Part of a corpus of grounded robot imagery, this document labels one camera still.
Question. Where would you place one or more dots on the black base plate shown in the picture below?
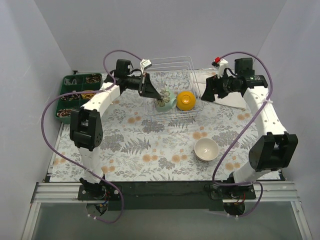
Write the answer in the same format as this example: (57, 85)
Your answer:
(169, 195)

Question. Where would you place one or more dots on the white wire dish rack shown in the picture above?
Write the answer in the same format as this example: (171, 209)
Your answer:
(175, 75)

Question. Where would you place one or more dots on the green compartment organizer tray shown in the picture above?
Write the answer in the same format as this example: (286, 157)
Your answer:
(76, 84)

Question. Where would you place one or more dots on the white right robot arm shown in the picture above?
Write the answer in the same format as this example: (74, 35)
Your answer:
(274, 147)

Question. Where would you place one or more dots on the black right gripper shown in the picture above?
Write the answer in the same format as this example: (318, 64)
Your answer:
(217, 86)

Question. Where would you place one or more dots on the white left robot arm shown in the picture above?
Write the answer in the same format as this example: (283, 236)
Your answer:
(86, 130)

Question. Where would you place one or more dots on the white bowl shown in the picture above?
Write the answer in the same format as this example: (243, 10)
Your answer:
(206, 149)

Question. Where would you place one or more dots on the yellow rubber bands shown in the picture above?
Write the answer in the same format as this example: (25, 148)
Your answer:
(87, 96)

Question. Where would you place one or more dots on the aluminium frame rail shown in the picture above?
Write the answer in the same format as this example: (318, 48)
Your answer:
(164, 210)

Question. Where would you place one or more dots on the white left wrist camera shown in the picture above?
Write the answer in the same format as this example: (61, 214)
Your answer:
(145, 64)

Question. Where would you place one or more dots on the white folded cloth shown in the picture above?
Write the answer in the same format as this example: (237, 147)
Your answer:
(234, 100)

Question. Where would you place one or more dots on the floral patterned table mat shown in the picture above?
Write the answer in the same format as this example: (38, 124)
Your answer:
(137, 148)

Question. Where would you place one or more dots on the yellow bowl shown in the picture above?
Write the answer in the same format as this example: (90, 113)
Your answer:
(186, 101)

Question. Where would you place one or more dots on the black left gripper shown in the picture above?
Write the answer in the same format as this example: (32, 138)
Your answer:
(144, 84)

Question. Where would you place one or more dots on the light green flower bowl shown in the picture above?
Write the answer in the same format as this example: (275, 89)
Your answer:
(167, 101)

